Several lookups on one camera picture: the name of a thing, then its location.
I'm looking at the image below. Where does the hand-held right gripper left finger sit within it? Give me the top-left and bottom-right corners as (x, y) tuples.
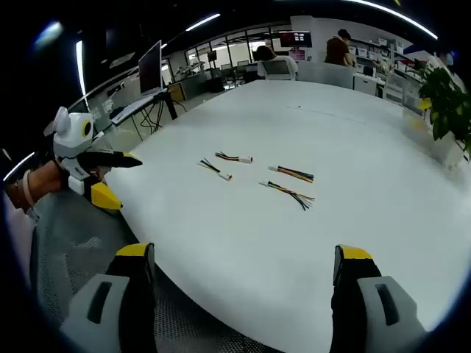
(60, 241), (158, 353)

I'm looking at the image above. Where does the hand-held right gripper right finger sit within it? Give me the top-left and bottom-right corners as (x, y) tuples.
(330, 243), (428, 353)

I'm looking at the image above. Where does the JST socket with coloured wires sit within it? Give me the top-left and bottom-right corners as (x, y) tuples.
(214, 151), (255, 165)
(198, 158), (234, 182)

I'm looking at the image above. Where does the JST connector with coloured wires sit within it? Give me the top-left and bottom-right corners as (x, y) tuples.
(258, 179), (316, 212)
(267, 165), (316, 184)

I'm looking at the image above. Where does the person's left hand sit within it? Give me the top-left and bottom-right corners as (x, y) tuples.
(26, 160), (71, 207)

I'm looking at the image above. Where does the grey mesh office chair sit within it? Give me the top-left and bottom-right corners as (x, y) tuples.
(29, 189), (266, 353)

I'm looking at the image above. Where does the side desk with black legs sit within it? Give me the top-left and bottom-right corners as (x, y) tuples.
(109, 90), (179, 141)

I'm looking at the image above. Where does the computer monitor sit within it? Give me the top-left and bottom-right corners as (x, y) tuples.
(138, 39), (163, 98)

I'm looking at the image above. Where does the ceiling light strip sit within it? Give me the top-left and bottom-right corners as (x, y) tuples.
(185, 13), (222, 32)

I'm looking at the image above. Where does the white mesh chair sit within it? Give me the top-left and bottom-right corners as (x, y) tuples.
(257, 59), (297, 82)

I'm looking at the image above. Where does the green potted plant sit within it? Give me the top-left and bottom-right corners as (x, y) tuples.
(417, 66), (471, 152)

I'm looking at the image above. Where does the shelf of white storage bins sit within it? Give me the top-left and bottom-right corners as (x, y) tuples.
(348, 35), (408, 76)

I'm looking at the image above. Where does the wall screen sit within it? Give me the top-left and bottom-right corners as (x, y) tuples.
(278, 30), (314, 49)

